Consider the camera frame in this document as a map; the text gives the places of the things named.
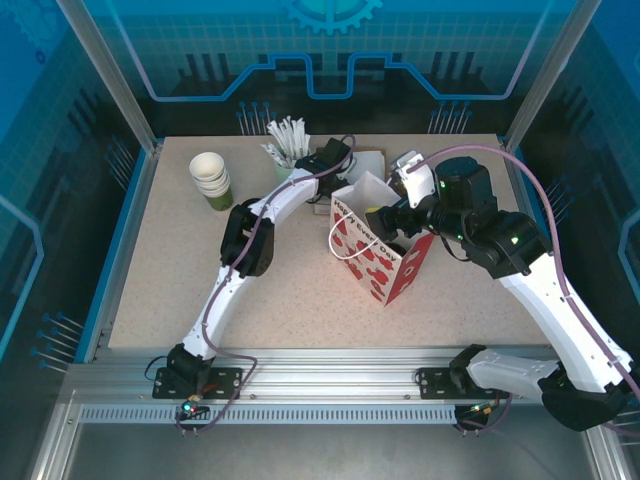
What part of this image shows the white red paper gift bag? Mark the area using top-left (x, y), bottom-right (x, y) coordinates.
top-left (328, 169), bottom-right (435, 307)

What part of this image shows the white paper napkin stack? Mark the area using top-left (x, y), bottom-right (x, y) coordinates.
top-left (349, 149), bottom-right (386, 182)

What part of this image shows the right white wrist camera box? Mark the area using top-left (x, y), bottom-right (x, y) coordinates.
top-left (388, 151), bottom-right (432, 210)

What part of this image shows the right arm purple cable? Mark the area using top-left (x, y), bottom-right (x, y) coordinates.
top-left (409, 144), bottom-right (640, 441)

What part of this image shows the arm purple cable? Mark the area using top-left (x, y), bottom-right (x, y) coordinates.
top-left (409, 144), bottom-right (640, 441)
top-left (174, 133), bottom-right (357, 437)

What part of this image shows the aluminium frame post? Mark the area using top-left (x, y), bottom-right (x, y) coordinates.
top-left (55, 0), bottom-right (164, 151)
top-left (502, 0), bottom-right (601, 151)

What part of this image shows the wide aluminium mounting rail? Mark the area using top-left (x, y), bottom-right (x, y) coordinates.
top-left (64, 347), bottom-right (601, 401)

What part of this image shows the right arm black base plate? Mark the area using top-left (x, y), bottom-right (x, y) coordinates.
top-left (417, 366), bottom-right (511, 400)

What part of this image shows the slotted grey cable duct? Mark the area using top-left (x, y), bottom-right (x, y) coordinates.
top-left (79, 404), bottom-right (459, 426)

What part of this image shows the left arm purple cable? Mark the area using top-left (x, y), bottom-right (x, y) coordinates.
top-left (174, 133), bottom-right (357, 437)

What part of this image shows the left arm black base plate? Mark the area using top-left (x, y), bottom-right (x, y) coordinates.
top-left (152, 366), bottom-right (245, 401)

